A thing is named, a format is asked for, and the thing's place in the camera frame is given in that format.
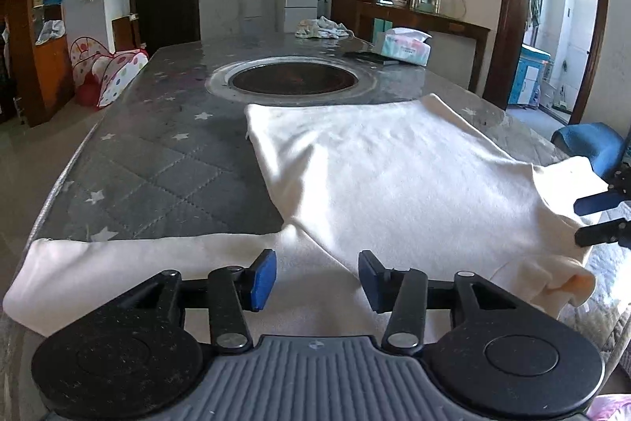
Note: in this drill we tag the small wooden cabinet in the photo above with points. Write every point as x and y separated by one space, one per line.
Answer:
125 34

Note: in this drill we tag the round black hotpot cooktop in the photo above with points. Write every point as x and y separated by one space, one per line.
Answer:
296 78

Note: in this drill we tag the grey lace cloth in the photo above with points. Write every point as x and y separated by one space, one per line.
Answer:
611 288

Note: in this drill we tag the blue chair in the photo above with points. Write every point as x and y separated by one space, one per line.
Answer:
591 145

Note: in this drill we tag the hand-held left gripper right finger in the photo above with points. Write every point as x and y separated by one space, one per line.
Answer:
372 283

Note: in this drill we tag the blue balcony cabinet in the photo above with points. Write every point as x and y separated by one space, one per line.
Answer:
530 75

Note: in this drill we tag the white water dispenser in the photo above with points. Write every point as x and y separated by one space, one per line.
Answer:
252 9

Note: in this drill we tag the wooden console table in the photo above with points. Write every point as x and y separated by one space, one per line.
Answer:
443 22

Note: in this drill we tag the crumpled patterned cloth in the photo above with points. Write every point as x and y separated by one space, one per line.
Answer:
323 28

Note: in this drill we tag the white long-sleeved garment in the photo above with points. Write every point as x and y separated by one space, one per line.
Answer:
394 164

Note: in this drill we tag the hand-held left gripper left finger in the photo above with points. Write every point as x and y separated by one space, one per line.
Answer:
261 280

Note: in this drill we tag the hanging clothes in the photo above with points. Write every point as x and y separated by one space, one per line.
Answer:
535 6

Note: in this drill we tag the wooden shelf unit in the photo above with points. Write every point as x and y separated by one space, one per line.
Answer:
49 71

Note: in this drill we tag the tissue box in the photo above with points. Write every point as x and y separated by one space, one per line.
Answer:
406 51

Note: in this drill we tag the wooden doorway frame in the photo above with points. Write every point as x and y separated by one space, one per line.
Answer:
510 6

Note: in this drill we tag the teal box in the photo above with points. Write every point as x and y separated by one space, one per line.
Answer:
379 30

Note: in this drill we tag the pink cloth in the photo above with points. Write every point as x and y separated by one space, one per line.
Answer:
614 408

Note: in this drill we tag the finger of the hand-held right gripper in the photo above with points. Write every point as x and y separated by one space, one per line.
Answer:
604 233
594 204

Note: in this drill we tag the polka dot play tent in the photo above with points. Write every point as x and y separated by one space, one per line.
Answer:
118 75

